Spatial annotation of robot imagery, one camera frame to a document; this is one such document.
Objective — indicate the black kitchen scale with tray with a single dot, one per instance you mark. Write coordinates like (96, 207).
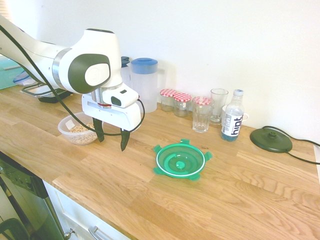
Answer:
(46, 96)

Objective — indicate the glass jar red checkered lid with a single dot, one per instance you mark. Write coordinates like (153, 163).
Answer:
(168, 100)
(201, 100)
(182, 105)

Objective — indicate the stainless steel dishwasher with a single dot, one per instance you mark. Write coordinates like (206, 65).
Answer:
(22, 197)

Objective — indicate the black kettle base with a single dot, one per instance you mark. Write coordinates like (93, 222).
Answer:
(270, 141)

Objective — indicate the clear pitcher with dark lid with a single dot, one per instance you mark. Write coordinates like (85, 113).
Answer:
(125, 72)

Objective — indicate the silver cabinet knob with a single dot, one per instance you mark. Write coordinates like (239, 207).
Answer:
(68, 233)

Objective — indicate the white cabinet drawer front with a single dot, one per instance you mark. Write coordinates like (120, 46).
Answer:
(75, 210)

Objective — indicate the clear cereal food container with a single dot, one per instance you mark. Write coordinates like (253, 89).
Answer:
(75, 138)

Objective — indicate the blue zip plastic bag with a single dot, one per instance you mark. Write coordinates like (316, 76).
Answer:
(23, 80)

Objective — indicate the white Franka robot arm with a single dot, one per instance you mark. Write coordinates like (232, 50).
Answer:
(32, 52)

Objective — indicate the green round container lid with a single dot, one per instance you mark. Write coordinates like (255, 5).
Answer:
(180, 160)

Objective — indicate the faceted clear glass tumbler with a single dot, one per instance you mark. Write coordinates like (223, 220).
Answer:
(202, 120)

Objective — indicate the window blinds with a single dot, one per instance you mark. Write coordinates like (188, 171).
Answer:
(4, 8)

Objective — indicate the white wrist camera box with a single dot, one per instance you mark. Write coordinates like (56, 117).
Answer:
(122, 96)

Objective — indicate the clear pitcher with blue lid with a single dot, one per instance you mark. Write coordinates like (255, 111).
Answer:
(145, 85)

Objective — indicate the white ceramic mug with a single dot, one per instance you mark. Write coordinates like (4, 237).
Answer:
(245, 116)

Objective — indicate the tall clear footed glass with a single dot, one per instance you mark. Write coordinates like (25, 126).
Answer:
(219, 102)

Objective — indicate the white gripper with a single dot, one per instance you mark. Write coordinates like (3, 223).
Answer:
(112, 116)

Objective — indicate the hint water bottle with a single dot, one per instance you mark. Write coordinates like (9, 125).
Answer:
(232, 120)

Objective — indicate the dark green chair back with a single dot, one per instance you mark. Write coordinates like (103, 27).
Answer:
(12, 228)

